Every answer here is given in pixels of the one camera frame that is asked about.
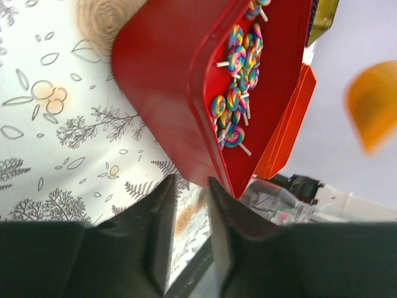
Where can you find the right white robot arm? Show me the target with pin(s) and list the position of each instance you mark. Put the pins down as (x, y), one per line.
(332, 205)

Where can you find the red tray swirl lollipops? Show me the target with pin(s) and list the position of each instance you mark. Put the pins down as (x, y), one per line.
(164, 60)

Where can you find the orange tray clear lollipops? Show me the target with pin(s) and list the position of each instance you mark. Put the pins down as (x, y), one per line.
(280, 147)

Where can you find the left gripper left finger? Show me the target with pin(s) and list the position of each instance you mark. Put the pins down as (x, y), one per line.
(125, 256)

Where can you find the yellow plastic scoop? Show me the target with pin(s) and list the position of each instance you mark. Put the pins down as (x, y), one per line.
(371, 104)

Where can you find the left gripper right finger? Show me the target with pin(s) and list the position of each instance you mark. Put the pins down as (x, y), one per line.
(256, 258)

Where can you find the dark tin star candies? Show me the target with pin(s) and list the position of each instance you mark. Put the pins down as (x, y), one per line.
(321, 19)

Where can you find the clear glass jar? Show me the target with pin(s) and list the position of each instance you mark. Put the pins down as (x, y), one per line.
(275, 203)

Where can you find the floral table mat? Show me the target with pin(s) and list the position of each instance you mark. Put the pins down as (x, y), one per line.
(73, 149)

